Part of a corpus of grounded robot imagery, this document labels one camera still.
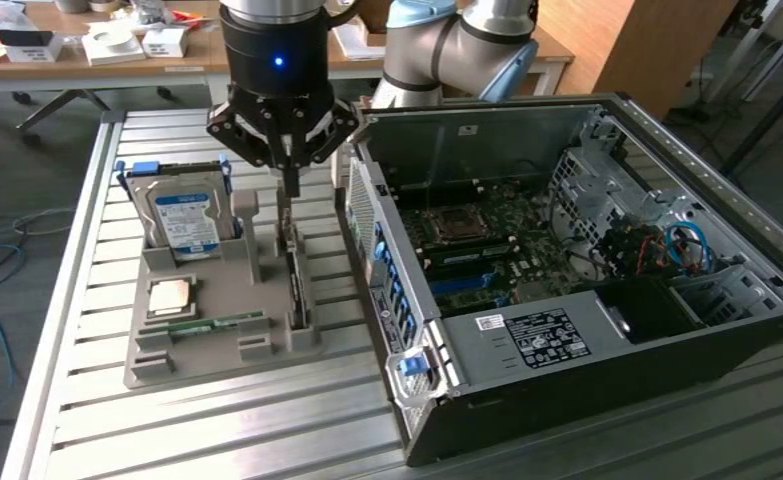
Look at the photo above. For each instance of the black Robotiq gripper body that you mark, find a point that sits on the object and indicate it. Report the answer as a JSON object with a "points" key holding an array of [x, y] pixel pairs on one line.
{"points": [[278, 60]]}

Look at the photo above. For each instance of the black Nvidia graphics card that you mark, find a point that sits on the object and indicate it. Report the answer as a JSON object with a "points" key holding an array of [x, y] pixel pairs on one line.
{"points": [[294, 270]]}

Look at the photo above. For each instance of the metal cup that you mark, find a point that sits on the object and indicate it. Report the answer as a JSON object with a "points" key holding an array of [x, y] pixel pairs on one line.
{"points": [[72, 6]]}

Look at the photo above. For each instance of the grey power supply unit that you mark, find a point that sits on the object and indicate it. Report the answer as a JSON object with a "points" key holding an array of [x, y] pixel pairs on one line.
{"points": [[538, 340]]}

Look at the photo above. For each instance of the hard disk with blue carrier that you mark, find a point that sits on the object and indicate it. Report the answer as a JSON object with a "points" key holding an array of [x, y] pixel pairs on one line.
{"points": [[184, 220]]}

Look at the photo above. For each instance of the flat white box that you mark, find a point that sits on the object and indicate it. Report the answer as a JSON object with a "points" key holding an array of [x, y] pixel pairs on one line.
{"points": [[113, 56]]}

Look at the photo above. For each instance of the black open PC case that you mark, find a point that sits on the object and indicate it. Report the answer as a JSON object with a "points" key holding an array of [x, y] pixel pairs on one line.
{"points": [[564, 400]]}

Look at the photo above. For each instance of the dark metal post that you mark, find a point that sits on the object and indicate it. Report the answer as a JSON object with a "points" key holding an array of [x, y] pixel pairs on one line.
{"points": [[765, 130]]}

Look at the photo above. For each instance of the small white labelled box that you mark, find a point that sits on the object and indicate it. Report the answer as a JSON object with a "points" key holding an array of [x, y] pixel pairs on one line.
{"points": [[164, 42]]}

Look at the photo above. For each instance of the white tape roll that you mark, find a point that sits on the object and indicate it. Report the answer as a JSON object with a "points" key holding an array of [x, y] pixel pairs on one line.
{"points": [[125, 44]]}

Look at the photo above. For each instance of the orange red packets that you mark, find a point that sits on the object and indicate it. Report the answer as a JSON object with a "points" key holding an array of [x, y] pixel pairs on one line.
{"points": [[191, 17]]}

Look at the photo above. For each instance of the beige tape roll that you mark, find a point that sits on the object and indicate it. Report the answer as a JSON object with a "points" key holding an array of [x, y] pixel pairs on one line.
{"points": [[97, 5]]}

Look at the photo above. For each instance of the black RAM slot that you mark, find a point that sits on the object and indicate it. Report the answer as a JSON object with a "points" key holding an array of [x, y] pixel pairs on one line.
{"points": [[471, 248], [474, 259]]}

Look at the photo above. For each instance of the white paper stack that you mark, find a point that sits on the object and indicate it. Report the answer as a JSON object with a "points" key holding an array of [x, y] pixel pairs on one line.
{"points": [[354, 47]]}

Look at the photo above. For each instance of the silver CPU chip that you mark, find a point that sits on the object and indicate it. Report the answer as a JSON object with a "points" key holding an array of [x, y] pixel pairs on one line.
{"points": [[169, 296]]}

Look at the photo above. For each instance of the silver metal disk bay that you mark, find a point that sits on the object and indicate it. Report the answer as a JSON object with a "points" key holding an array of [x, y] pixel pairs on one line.
{"points": [[731, 295]]}

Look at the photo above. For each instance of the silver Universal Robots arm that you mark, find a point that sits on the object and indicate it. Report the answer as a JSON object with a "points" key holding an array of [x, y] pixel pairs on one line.
{"points": [[418, 55]]}

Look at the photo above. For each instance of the metal CPU socket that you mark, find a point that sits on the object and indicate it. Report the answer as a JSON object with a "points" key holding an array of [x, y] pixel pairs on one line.
{"points": [[460, 222]]}

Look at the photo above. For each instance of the clear bag of parts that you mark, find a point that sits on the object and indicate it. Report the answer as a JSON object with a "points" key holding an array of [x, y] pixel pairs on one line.
{"points": [[147, 10]]}

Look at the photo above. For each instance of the blue case latch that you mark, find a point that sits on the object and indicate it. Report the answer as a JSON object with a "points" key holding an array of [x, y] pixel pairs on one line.
{"points": [[412, 365]]}

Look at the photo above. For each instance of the brown cardboard box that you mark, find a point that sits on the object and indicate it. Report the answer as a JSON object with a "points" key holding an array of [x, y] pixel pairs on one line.
{"points": [[374, 20]]}

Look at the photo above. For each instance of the green RAM stick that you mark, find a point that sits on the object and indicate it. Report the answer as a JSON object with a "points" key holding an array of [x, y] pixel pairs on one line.
{"points": [[211, 324]]}

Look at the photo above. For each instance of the white box with black lid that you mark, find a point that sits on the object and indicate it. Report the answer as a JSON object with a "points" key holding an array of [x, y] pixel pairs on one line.
{"points": [[31, 52]]}

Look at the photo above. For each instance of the grey plastic parts rack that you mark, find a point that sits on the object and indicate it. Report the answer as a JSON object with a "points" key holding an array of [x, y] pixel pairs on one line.
{"points": [[231, 300]]}

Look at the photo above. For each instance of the silver finned heat sink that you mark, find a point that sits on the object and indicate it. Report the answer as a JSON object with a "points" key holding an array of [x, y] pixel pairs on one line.
{"points": [[540, 291]]}

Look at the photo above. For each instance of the blue expansion slot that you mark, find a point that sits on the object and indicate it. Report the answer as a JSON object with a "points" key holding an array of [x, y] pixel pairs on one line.
{"points": [[460, 287]]}

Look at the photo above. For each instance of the wooden cabinet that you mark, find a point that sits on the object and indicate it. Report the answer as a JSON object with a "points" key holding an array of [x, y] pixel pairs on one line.
{"points": [[651, 50]]}

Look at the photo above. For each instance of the green motherboard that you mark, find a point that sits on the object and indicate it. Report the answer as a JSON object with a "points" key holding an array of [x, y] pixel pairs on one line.
{"points": [[531, 240]]}

